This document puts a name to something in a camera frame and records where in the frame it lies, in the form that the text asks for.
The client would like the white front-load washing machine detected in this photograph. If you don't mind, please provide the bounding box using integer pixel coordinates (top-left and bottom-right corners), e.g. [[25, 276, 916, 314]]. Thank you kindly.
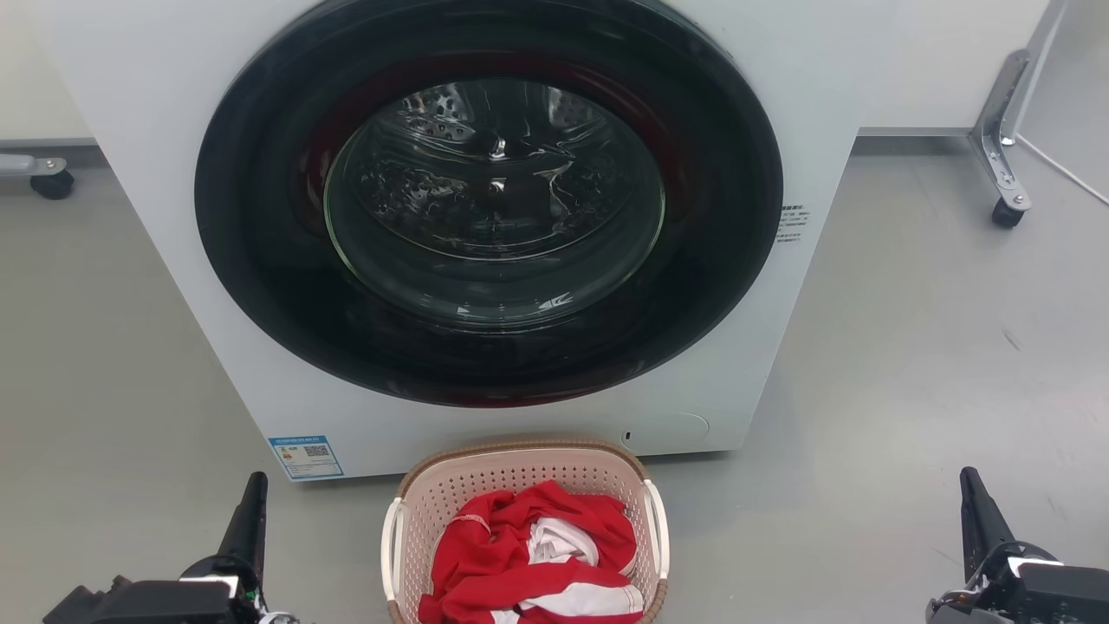
[[26, 0, 902, 483]]

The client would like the short metal leg with caster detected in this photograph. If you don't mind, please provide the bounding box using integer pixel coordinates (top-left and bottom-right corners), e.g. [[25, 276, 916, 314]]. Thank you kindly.
[[0, 154, 75, 201]]

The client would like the blue energy label sticker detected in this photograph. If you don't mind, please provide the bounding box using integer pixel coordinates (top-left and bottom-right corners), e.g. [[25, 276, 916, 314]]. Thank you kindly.
[[269, 435, 345, 481]]

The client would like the white garment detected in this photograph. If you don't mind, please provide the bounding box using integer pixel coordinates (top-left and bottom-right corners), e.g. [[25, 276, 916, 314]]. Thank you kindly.
[[518, 517, 645, 620]]

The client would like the small printed text label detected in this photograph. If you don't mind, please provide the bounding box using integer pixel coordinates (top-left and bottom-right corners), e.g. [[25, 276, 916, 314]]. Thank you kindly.
[[775, 205, 812, 244]]

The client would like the round filter cover on washer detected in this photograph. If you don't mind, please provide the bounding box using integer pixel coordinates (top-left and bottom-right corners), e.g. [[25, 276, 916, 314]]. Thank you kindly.
[[621, 412, 710, 456]]

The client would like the white floor cable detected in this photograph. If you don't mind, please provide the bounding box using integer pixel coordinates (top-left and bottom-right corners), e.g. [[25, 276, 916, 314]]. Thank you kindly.
[[1014, 130, 1109, 207]]

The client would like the round dark glass washer door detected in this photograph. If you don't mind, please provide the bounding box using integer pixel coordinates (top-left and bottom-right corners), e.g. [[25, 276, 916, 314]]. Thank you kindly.
[[194, 0, 785, 408]]

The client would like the beige perforated laundry basket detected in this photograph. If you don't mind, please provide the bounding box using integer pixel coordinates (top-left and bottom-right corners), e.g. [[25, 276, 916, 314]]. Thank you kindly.
[[380, 439, 671, 624]]

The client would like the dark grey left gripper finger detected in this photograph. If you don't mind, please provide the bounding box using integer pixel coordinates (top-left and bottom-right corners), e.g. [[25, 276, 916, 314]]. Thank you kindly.
[[217, 471, 269, 583]]

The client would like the tall metal leg with caster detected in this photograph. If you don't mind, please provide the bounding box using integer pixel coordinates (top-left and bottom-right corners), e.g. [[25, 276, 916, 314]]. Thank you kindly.
[[969, 0, 1072, 229]]

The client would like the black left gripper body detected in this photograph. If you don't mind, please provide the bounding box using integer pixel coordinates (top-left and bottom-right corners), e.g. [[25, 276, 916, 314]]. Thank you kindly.
[[43, 555, 300, 624]]

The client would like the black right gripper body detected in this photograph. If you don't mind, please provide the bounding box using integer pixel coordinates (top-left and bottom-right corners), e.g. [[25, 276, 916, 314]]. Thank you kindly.
[[925, 542, 1109, 624]]

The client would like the red garment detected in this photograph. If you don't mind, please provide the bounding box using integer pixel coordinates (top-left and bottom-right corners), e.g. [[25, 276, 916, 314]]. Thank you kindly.
[[418, 481, 645, 624]]

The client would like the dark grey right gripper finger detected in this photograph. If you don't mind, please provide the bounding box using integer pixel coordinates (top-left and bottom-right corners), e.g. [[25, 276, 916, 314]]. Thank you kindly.
[[959, 466, 1016, 583]]

